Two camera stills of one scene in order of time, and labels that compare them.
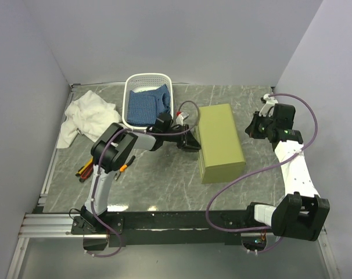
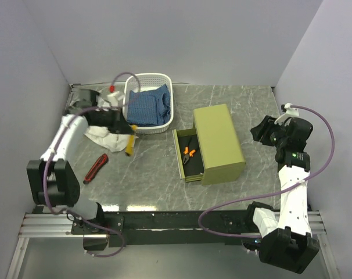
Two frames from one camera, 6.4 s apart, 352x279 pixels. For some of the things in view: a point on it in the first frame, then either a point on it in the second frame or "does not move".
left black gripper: [187, 139] → [119, 125]
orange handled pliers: [122, 168] → [187, 154]
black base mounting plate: [170, 228] does not move
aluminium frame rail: [60, 226] does not move
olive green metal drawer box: [221, 156] does not move
